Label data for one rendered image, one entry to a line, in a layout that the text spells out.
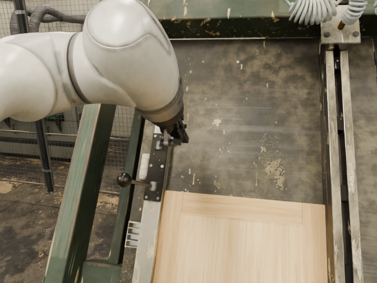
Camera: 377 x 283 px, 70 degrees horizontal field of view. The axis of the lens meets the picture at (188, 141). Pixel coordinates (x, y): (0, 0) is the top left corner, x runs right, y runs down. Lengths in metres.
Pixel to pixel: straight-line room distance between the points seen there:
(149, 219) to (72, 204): 0.24
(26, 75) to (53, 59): 0.04
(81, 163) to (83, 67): 0.54
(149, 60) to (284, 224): 0.59
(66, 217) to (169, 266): 0.33
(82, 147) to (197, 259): 0.47
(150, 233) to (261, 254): 0.30
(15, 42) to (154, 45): 0.17
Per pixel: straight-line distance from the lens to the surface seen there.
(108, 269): 0.92
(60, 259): 0.89
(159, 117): 0.46
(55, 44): 0.42
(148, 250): 0.79
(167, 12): 0.98
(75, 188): 0.88
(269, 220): 0.78
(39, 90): 0.39
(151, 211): 0.79
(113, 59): 0.33
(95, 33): 0.33
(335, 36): 0.91
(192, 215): 0.79
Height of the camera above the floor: 1.73
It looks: 17 degrees down
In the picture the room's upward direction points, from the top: straight up
